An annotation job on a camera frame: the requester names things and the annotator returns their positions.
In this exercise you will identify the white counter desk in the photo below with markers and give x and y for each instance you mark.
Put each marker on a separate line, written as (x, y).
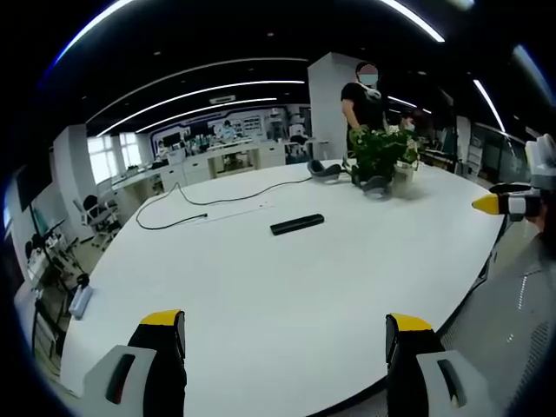
(208, 165)

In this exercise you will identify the white pillar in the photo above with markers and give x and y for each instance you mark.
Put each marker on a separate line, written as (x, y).
(328, 108)

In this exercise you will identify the grey mesh chair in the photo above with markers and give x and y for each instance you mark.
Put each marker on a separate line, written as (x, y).
(512, 339)

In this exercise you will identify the white office chair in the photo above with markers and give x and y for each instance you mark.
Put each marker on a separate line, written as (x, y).
(101, 217)

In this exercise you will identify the grey headset device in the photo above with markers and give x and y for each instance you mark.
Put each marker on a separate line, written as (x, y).
(376, 187)
(324, 171)

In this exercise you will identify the black remote control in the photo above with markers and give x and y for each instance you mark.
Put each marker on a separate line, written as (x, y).
(297, 224)

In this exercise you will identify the green potted plant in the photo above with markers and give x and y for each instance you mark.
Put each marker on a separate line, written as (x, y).
(382, 152)

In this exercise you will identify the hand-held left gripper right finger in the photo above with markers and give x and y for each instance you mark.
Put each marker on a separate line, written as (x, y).
(412, 352)

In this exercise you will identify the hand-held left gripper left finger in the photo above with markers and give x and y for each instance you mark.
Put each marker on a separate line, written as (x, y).
(152, 347)

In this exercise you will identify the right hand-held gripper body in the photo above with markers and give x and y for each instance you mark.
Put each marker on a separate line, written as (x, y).
(540, 165)

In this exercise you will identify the white plant pot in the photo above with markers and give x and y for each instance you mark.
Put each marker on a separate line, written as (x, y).
(404, 177)

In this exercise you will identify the equipment cart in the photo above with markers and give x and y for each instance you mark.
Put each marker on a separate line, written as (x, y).
(48, 269)

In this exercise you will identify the white spray bottle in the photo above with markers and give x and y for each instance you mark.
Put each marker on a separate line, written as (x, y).
(81, 298)

